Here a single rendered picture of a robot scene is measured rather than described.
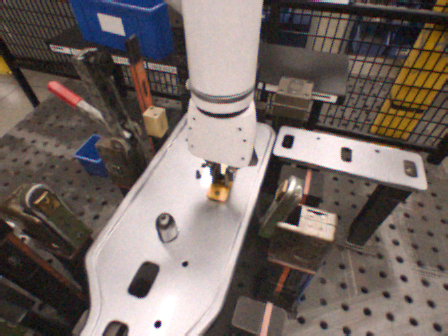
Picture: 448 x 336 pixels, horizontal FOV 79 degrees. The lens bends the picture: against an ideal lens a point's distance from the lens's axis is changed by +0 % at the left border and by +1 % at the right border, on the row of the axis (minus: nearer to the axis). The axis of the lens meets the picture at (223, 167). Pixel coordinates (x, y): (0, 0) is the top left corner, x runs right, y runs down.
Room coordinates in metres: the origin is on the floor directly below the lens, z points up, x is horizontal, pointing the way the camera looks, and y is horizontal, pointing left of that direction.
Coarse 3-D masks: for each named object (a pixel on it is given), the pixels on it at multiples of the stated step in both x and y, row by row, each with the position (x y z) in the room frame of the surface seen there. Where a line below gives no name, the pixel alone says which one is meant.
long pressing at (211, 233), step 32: (160, 160) 0.38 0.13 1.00; (192, 160) 0.38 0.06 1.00; (128, 192) 0.30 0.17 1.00; (160, 192) 0.30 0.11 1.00; (192, 192) 0.30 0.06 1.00; (256, 192) 0.30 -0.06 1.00; (128, 224) 0.23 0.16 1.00; (192, 224) 0.23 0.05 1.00; (224, 224) 0.23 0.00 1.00; (96, 256) 0.18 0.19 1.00; (128, 256) 0.18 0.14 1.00; (160, 256) 0.18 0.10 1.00; (192, 256) 0.18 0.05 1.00; (224, 256) 0.18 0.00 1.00; (96, 288) 0.13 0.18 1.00; (160, 288) 0.13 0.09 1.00; (192, 288) 0.13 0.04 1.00; (224, 288) 0.13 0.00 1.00; (96, 320) 0.09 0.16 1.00; (128, 320) 0.09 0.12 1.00; (160, 320) 0.09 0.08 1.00; (192, 320) 0.09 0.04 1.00
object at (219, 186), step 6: (222, 168) 0.35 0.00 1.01; (222, 174) 0.33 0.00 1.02; (222, 180) 0.31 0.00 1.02; (210, 186) 0.31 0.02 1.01; (216, 186) 0.31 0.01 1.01; (222, 186) 0.31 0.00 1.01; (228, 186) 0.31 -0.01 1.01; (210, 192) 0.29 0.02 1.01; (222, 192) 0.29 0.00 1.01; (228, 192) 0.29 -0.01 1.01; (216, 198) 0.28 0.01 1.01; (222, 198) 0.28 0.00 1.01
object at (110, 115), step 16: (96, 48) 0.40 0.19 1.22; (80, 64) 0.37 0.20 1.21; (96, 64) 0.38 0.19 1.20; (112, 64) 0.38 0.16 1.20; (96, 80) 0.37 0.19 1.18; (96, 96) 0.37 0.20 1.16; (112, 96) 0.39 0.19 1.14; (112, 112) 0.37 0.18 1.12; (112, 128) 0.37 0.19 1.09; (128, 128) 0.39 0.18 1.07; (128, 144) 0.36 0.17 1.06
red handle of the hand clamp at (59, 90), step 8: (48, 88) 0.41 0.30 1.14; (56, 88) 0.41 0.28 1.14; (64, 88) 0.42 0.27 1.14; (64, 96) 0.40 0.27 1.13; (72, 96) 0.41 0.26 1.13; (72, 104) 0.40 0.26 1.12; (80, 104) 0.40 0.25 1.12; (88, 104) 0.41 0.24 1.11; (88, 112) 0.39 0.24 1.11; (96, 112) 0.40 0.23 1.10; (96, 120) 0.39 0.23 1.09; (128, 136) 0.38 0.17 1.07
